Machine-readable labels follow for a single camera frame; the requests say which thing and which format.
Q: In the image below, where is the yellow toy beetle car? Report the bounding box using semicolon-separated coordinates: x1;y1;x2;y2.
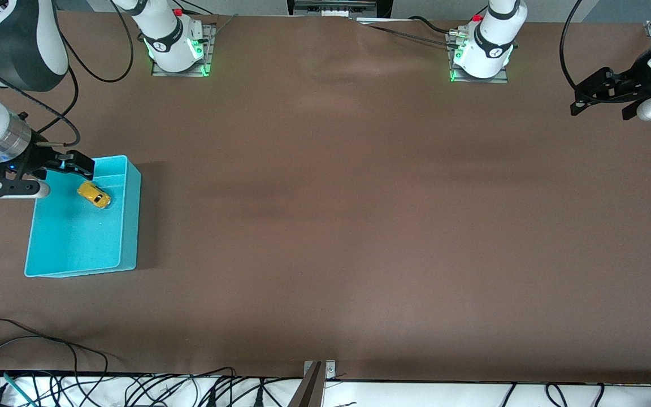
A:
76;181;112;210

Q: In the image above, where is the teal plastic box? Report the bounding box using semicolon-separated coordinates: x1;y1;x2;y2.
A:
24;155;142;278

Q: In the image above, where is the black power strip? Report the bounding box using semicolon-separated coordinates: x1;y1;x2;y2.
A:
287;0;393;19

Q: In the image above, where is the dark metal beam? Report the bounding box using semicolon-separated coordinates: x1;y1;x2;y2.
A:
288;362;326;407

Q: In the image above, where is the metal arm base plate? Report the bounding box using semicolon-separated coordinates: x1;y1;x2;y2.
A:
150;24;217;78
449;31;510;84

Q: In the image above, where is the green cable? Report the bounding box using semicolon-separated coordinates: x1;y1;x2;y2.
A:
2;371;37;407

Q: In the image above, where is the grey metal bracket plate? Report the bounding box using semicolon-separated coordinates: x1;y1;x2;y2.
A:
303;360;337;380

